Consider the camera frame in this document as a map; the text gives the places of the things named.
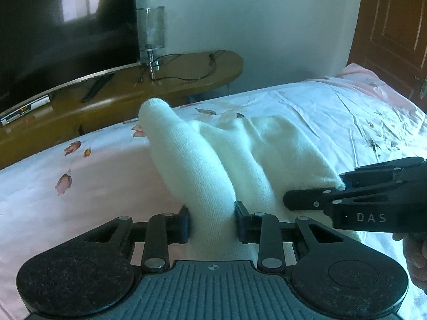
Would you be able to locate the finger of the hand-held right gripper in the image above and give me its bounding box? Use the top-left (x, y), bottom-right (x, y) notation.
top-left (283, 187), bottom-right (338, 211)
top-left (338, 157), bottom-right (425, 192)

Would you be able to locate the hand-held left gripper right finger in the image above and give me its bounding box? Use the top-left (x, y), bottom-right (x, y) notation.
top-left (234, 201), bottom-right (347, 274)

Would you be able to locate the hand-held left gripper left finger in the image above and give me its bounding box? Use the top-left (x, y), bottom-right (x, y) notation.
top-left (82, 205), bottom-right (191, 274)

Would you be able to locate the white knit garment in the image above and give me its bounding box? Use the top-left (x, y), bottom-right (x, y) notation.
top-left (138, 98), bottom-right (362, 262)

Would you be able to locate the person's right hand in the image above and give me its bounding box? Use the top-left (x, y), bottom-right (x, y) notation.
top-left (393, 231), bottom-right (427, 294)

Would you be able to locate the pink bed cover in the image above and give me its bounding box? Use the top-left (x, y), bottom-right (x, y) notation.
top-left (336, 63), bottom-right (427, 117)

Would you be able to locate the floral white bed sheet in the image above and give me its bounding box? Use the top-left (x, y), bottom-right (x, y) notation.
top-left (0, 70), bottom-right (427, 320)

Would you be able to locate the wooden television cabinet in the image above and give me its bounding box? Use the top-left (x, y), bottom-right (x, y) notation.
top-left (0, 51), bottom-right (244, 170)

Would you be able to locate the brown wooden door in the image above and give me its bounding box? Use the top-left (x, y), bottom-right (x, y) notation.
top-left (347, 0), bottom-right (427, 113)

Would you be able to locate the black remote control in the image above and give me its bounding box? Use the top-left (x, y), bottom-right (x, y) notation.
top-left (82, 75), bottom-right (114, 103)

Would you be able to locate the silver set-top box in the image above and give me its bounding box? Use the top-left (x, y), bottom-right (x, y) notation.
top-left (0, 95), bottom-right (54, 126)

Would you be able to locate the glass table lamp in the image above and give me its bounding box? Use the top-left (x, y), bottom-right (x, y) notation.
top-left (136, 6), bottom-right (165, 73)

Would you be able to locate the black flat television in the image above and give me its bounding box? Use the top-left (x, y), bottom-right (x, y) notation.
top-left (0, 0), bottom-right (140, 115)

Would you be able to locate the black lamp cable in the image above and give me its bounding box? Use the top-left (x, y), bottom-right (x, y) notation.
top-left (137, 51), bottom-right (223, 82)

